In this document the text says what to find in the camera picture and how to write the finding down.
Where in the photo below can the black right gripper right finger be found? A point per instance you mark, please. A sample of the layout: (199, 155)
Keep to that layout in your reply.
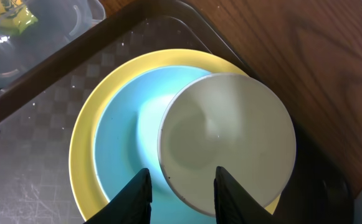
(233, 204)

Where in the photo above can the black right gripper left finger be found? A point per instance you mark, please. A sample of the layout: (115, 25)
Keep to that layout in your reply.
(132, 205)

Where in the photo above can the white cup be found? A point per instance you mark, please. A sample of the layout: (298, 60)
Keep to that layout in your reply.
(232, 121)

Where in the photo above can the green yellow snack wrapper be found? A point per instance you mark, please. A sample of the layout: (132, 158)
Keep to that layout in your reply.
(15, 17)

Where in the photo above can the clear plastic waste bin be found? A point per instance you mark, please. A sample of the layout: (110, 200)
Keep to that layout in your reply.
(59, 23)

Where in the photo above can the yellow plate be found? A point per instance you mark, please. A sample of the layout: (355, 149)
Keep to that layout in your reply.
(87, 193)

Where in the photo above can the blue plate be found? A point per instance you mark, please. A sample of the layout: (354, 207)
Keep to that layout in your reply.
(126, 139)

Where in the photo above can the brown serving tray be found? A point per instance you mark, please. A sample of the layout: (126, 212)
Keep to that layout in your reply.
(35, 137)

